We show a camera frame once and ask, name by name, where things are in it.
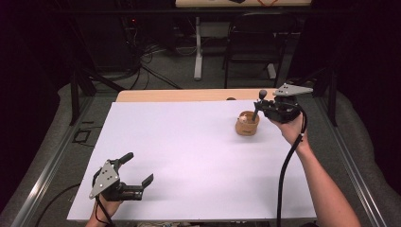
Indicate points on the white board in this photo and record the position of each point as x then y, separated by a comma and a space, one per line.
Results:
189, 157

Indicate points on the white desk leg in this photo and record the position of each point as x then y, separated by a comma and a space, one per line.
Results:
198, 50

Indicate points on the wooden table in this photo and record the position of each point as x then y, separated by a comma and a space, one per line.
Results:
176, 95

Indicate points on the black folding chair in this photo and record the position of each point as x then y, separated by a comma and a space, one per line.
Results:
257, 47

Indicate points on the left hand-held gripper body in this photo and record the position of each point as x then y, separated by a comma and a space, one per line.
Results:
105, 179

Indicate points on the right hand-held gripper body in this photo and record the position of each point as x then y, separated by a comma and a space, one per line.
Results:
285, 108

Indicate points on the black makeup brush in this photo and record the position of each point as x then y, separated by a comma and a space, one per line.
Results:
262, 94

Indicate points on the round wooden cup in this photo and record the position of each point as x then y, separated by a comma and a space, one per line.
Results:
246, 128

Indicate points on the small white object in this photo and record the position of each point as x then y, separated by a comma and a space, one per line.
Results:
242, 119

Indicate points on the person's right hand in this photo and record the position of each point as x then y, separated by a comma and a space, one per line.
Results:
293, 132

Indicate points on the white desk foot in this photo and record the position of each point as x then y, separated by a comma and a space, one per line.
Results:
271, 71

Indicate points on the aluminium rail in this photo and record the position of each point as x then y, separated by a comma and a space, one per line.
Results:
350, 164
47, 173

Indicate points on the person's left hand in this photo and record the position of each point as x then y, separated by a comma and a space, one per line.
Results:
105, 208

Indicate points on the black metal frame stand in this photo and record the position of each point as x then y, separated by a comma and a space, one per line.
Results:
331, 101
75, 94

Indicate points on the light wooden desk top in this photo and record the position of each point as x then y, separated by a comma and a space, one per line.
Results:
220, 3

